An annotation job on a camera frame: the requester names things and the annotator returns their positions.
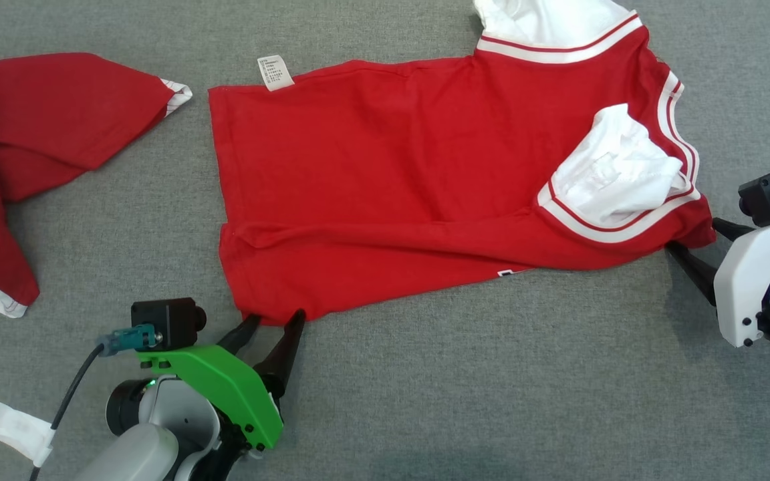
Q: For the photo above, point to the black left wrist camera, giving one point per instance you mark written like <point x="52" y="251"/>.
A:
<point x="168" y="322"/>

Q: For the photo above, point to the red sleeveless jersey shirt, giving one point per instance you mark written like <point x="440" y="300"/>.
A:
<point x="392" y="200"/>

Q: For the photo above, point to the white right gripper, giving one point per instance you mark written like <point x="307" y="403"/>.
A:
<point x="746" y="280"/>

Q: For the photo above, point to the teal left camera connector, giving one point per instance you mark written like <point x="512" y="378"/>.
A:
<point x="127" y="339"/>

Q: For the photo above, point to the red shorts with white stripes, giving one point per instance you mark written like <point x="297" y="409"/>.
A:
<point x="57" y="113"/>

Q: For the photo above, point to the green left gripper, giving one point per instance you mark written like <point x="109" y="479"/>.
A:
<point x="224" y="384"/>

